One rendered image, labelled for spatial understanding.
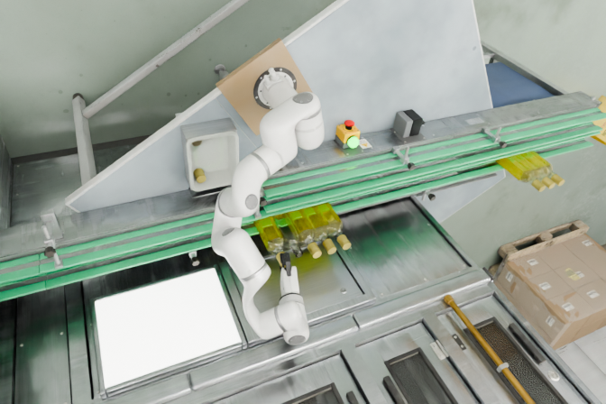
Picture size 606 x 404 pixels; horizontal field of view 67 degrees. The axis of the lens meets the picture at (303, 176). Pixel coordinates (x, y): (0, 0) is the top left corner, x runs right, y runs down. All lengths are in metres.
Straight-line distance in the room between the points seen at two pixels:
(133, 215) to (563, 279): 4.56
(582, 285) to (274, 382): 4.37
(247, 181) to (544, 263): 4.58
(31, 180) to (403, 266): 1.60
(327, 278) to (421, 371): 0.43
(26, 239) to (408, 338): 1.28
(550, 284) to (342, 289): 3.85
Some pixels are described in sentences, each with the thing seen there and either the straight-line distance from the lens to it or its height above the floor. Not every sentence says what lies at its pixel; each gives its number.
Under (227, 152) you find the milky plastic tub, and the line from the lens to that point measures 1.67.
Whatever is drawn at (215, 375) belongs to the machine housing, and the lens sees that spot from 1.50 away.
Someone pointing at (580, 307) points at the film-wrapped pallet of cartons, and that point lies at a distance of 5.30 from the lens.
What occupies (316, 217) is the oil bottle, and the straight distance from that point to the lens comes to 1.68.
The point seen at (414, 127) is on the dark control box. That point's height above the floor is 0.83.
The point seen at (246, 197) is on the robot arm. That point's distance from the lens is 1.20.
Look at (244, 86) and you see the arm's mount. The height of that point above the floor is 0.77.
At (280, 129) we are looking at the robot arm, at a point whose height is 1.12.
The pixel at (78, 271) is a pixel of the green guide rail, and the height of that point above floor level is 0.93.
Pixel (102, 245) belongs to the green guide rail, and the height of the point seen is 0.91.
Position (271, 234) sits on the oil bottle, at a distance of 1.61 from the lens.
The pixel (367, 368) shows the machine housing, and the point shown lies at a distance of 1.56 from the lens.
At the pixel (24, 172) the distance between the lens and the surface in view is 2.35.
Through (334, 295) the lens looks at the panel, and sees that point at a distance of 1.66.
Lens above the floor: 2.06
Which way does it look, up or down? 44 degrees down
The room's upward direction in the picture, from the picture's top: 146 degrees clockwise
